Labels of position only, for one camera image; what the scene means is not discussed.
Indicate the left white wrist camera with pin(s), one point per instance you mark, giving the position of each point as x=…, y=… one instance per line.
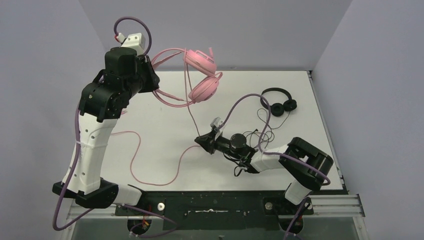
x=136, y=41

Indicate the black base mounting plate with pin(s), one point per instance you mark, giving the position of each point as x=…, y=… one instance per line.
x=248, y=209

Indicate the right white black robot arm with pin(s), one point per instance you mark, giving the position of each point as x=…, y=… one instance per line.
x=308, y=165

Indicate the black on-ear headphones with cable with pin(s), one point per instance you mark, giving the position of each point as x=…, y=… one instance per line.
x=277, y=109

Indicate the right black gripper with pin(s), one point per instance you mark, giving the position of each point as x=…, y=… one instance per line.
x=209, y=141

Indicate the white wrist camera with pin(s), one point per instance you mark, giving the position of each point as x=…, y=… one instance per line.
x=136, y=41
x=217, y=124

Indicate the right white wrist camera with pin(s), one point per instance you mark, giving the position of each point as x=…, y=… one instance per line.
x=217, y=124

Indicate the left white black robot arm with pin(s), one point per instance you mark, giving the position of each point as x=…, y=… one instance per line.
x=125, y=74

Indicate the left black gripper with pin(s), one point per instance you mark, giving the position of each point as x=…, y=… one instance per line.
x=148, y=74

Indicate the pink over-ear headphones with cable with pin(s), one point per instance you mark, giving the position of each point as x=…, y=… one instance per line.
x=202, y=62

